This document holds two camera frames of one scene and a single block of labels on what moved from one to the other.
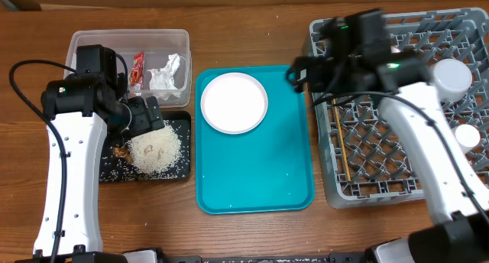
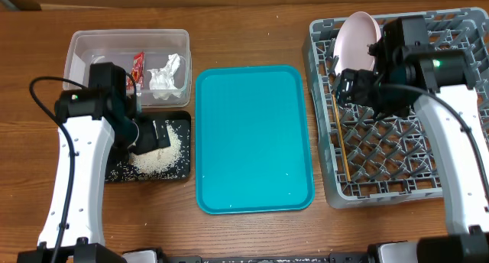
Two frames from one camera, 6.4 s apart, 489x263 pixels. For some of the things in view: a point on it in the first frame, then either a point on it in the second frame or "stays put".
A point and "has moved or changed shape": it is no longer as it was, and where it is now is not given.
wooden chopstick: [344, 154] stays put
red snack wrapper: [136, 78] stays put
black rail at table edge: [332, 258] stays put
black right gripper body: [325, 74] to [390, 99]
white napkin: [162, 81] stays put
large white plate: [234, 103] has moved or changed shape
